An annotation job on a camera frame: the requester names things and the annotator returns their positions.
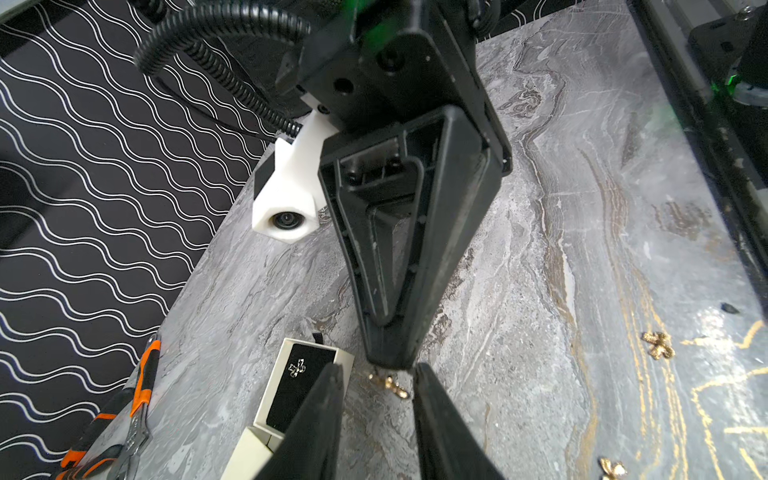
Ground cream jewelry box sleeve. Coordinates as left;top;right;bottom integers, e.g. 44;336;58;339
220;425;284;480

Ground cream jewelry box drawer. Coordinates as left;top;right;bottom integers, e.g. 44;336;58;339
252;338;355;437

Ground silver earring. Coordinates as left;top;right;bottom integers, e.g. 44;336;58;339
287;358;307;378

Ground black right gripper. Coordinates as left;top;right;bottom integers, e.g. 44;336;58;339
227;0;514;370

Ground orange handled adjustable wrench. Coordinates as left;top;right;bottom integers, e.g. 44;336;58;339
108;333;162;480

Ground gold earring on table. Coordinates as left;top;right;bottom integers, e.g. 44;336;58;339
641;331;675;360

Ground orange black pliers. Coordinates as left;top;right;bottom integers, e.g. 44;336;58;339
52;387;135;479

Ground aluminium front rail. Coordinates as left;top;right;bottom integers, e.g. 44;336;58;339
628;1;767;288

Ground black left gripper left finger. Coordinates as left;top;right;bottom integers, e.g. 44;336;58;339
255;363;344;480

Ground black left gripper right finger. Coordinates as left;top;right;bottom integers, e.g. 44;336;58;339
413;363;503;479

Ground gold earring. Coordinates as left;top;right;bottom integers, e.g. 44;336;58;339
598;457;628;480
368;373;411;400
641;331;675;360

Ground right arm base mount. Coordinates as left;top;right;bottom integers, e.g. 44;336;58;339
688;5;767;163

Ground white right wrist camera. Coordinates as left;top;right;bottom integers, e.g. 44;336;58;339
251;110;338;244

